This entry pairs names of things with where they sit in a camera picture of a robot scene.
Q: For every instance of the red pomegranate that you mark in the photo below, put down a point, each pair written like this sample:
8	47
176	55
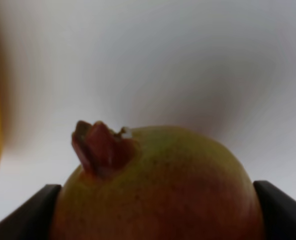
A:
155	183

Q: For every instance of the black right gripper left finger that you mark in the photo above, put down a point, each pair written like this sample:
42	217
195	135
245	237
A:
32	220

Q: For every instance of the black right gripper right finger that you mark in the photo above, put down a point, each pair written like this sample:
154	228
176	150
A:
279	211

